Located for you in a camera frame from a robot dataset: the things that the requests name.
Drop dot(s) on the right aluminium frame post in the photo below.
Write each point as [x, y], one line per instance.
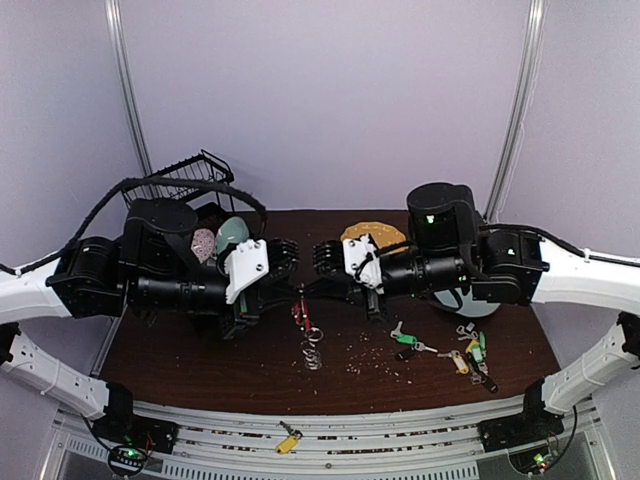
[524, 92]

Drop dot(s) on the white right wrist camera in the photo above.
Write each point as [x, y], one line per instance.
[361, 262]

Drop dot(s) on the light blue flower plate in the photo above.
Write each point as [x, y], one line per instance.
[464, 305]

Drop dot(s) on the yellow dotted plate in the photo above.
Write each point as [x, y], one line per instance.
[383, 234]

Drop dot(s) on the green ceramic bowl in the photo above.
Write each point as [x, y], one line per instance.
[232, 231]

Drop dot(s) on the pink patterned bowl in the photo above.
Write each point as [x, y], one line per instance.
[203, 244]

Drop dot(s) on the black key tag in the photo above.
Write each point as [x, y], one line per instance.
[405, 355]

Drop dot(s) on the left aluminium frame post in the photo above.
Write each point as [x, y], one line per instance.
[118, 41]

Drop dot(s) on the aluminium frame post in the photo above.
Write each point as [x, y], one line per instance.
[524, 92]
[118, 41]

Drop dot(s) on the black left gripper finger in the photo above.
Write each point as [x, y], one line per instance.
[283, 288]
[278, 304]

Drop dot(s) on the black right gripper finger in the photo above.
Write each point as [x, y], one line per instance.
[353, 297]
[326, 285]

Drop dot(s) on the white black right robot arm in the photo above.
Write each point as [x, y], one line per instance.
[451, 248]

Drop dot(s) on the red handled key ring holder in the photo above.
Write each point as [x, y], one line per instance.
[312, 359]

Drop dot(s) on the green key tag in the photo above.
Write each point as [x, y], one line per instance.
[410, 340]
[477, 348]

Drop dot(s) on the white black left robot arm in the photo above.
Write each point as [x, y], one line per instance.
[150, 268]

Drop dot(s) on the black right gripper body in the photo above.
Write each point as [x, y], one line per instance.
[370, 301]

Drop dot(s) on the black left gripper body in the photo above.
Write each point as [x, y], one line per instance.
[244, 314]

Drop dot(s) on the yellow key tag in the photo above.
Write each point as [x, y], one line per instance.
[458, 360]
[287, 445]

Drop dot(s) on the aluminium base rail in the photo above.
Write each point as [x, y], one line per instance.
[441, 443]

